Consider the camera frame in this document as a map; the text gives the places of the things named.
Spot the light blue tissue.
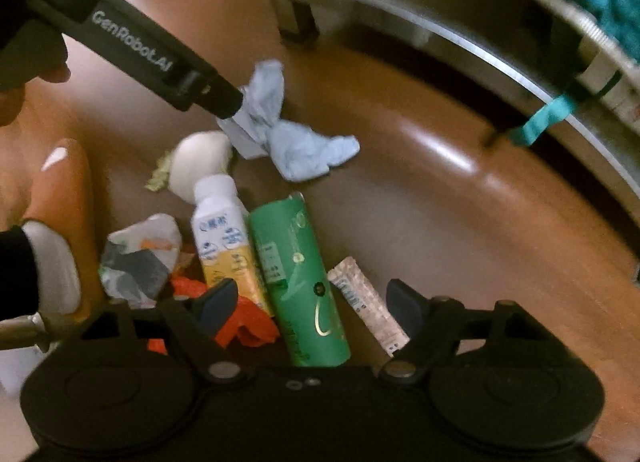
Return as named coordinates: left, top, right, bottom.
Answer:
left=217, top=59, right=360, bottom=183

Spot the small pink white packet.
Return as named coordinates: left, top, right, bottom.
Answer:
left=328, top=256, right=409, bottom=357

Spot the green cylindrical can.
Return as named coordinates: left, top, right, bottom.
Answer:
left=250, top=193, right=352, bottom=368

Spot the person's foot in slipper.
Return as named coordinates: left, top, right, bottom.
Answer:
left=1, top=138, right=104, bottom=323

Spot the white yellow drink bottle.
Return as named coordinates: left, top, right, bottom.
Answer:
left=191, top=174, right=274, bottom=317

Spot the person's left hand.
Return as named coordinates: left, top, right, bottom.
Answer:
left=1, top=19, right=70, bottom=126

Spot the crumpled grey white wrapper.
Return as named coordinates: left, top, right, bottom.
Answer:
left=99, top=213, right=182, bottom=309

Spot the orange net wrapper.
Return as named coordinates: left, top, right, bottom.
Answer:
left=170, top=276, right=280, bottom=348

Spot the metal stool frame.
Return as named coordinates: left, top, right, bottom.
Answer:
left=270, top=0, right=639, bottom=216

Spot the white foam wrap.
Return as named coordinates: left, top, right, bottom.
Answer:
left=144, top=131, right=233, bottom=204

